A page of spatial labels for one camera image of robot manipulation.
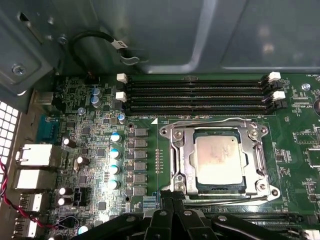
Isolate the silver rear port block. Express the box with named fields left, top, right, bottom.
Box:
left=14, top=143, right=55, bottom=168
left=12, top=219, right=39, bottom=239
left=19, top=193, right=44, bottom=214
left=12, top=169, right=59, bottom=191

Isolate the black cable with white label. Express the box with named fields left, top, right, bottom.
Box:
left=68, top=29, right=129, bottom=76

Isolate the green motherboard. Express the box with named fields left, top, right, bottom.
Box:
left=14, top=72, right=320, bottom=240

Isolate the silver CPU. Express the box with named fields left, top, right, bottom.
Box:
left=188, top=127, right=248, bottom=196

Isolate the metal socket cover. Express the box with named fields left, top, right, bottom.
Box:
left=169, top=121, right=266, bottom=199

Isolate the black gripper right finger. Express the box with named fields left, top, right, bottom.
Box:
left=174, top=191, right=307, bottom=240

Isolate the black PC case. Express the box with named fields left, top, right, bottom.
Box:
left=0, top=0, right=320, bottom=240

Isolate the red black twisted wire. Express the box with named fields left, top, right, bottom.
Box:
left=0, top=159, right=59, bottom=230

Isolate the metal locking lever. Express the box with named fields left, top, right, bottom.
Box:
left=159, top=116, right=260, bottom=133
left=184, top=189, right=281, bottom=206

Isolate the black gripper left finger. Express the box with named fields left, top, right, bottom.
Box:
left=83, top=190, right=176, bottom=240

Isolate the blue port connector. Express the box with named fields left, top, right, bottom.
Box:
left=36, top=115, right=61, bottom=144

